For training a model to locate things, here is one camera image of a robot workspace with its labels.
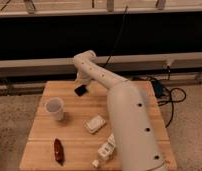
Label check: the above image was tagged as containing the black rectangular eraser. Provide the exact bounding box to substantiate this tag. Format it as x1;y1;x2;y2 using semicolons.
74;85;87;97

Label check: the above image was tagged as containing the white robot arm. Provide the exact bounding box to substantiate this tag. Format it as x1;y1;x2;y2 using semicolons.
73;50;168;171

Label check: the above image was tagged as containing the white ceramic cup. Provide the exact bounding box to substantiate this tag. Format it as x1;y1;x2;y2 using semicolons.
45;97;64;121

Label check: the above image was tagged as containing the small white box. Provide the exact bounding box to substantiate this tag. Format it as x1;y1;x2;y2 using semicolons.
84;115;106;134

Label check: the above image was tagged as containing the dark red chili pepper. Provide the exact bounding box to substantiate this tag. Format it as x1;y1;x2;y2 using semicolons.
54;139;64;164

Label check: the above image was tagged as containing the black hanging cable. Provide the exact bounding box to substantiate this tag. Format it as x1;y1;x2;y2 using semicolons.
102;5;129;69

